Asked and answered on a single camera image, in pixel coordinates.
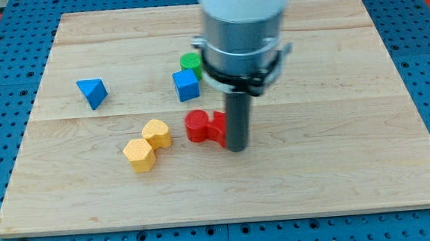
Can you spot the blue triangle block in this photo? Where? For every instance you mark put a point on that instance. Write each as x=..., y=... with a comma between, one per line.
x=94, y=91

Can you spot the yellow heart block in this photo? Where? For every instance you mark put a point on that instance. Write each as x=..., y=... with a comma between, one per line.
x=157, y=133

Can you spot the red angular block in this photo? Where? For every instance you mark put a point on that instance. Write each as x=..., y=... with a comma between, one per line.
x=216, y=128

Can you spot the yellow hexagon block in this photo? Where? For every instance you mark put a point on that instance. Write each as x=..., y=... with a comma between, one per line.
x=140, y=155

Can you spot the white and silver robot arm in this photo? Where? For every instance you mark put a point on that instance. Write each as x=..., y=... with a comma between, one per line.
x=240, y=50

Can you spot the blue cube block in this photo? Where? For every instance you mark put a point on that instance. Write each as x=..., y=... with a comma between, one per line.
x=186, y=85

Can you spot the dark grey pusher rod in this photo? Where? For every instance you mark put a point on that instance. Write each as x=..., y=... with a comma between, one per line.
x=238, y=107

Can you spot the green cylinder block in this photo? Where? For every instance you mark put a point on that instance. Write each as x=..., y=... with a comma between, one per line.
x=191, y=60

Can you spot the light wooden board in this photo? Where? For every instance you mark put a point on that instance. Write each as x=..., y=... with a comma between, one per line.
x=336, y=134

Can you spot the red cylinder block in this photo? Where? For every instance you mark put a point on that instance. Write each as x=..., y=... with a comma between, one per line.
x=196, y=125

